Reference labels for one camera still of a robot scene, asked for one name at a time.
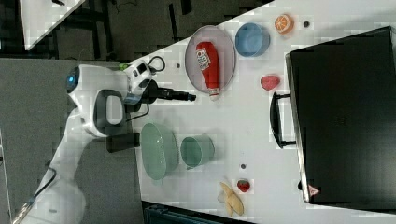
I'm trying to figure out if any white side table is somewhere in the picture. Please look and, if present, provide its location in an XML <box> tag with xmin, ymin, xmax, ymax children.
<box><xmin>19</xmin><ymin>0</ymin><xmax>86</xmax><ymax>50</ymax></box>

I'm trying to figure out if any black cylinder table post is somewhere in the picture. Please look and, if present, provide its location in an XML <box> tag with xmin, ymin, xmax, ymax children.
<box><xmin>106</xmin><ymin>133</ymin><xmax>140</xmax><ymax>153</ymax></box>

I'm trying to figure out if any blue bowl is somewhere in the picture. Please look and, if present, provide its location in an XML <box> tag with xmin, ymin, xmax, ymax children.
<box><xmin>235</xmin><ymin>22</ymin><xmax>271</xmax><ymax>57</ymax></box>

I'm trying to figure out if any grey round plate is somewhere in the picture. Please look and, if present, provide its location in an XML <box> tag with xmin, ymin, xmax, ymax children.
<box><xmin>185</xmin><ymin>26</ymin><xmax>235</xmax><ymax>93</ymax></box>

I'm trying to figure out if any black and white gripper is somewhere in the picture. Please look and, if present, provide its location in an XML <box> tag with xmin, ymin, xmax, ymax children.
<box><xmin>123</xmin><ymin>60</ymin><xmax>196</xmax><ymax>112</ymax></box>

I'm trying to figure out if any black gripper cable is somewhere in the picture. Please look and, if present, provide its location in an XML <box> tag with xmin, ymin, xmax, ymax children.
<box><xmin>147</xmin><ymin>55</ymin><xmax>166</xmax><ymax>73</ymax></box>

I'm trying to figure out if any peeled banana toy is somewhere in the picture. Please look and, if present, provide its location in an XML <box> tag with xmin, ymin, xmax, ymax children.
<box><xmin>218</xmin><ymin>182</ymin><xmax>244</xmax><ymax>217</ymax></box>

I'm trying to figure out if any green oval basket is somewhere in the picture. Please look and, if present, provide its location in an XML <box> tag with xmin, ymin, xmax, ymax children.
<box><xmin>140</xmin><ymin>122</ymin><xmax>179</xmax><ymax>181</ymax></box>

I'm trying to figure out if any pink plush strawberry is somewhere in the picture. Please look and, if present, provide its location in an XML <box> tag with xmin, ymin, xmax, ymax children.
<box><xmin>261</xmin><ymin>75</ymin><xmax>280</xmax><ymax>91</ymax></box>

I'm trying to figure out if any green cup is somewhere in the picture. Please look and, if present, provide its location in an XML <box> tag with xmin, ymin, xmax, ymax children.
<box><xmin>180</xmin><ymin>134</ymin><xmax>215</xmax><ymax>169</ymax></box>

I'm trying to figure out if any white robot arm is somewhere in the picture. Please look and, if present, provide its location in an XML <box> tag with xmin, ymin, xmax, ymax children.
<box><xmin>11</xmin><ymin>61</ymin><xmax>196</xmax><ymax>224</ymax></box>

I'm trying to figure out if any small red strawberry toy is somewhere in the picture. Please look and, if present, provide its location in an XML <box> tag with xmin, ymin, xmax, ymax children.
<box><xmin>237</xmin><ymin>179</ymin><xmax>250</xmax><ymax>192</ymax></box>

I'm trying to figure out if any red plush ketchup bottle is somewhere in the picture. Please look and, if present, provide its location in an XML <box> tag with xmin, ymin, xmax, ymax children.
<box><xmin>195</xmin><ymin>41</ymin><xmax>219</xmax><ymax>101</ymax></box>

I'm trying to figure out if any black microwave oven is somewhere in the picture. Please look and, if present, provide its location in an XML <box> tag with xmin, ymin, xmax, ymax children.
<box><xmin>285</xmin><ymin>26</ymin><xmax>396</xmax><ymax>214</ymax></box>

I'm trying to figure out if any orange slice toy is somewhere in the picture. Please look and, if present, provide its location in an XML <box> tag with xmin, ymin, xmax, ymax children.
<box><xmin>274</xmin><ymin>14</ymin><xmax>294</xmax><ymax>35</ymax></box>

